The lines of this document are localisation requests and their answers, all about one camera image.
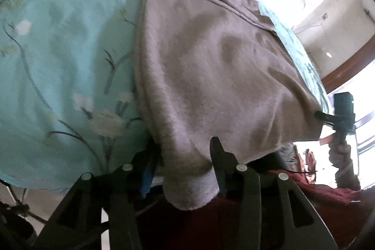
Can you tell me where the teal floral bedsheet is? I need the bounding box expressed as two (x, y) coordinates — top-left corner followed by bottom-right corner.
(0, 0), (330, 191)

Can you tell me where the brown wooden frame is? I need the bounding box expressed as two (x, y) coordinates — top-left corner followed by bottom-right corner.
(321, 33), (375, 94)

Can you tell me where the person's right hand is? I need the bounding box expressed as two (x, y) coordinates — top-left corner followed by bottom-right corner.
(328, 142), (353, 170)

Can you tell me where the person's dark red clothing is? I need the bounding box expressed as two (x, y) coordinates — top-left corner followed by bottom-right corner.
(137, 167), (375, 250)

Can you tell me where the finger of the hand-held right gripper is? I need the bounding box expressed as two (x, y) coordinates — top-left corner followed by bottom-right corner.
(314, 111), (336, 127)

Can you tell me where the grey-brown fleece garment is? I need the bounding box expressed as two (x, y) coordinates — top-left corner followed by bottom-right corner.
(133, 0), (324, 211)

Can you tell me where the person's right forearm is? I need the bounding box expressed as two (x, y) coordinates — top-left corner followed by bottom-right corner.
(334, 160), (363, 191)

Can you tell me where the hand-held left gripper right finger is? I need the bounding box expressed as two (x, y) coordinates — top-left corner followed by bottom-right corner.
(210, 137), (341, 250)

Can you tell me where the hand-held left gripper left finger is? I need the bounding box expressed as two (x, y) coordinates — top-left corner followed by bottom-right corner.
(32, 150), (160, 250)

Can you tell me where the metal folding frame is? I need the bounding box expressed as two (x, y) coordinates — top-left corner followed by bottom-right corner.
(0, 179), (49, 227)

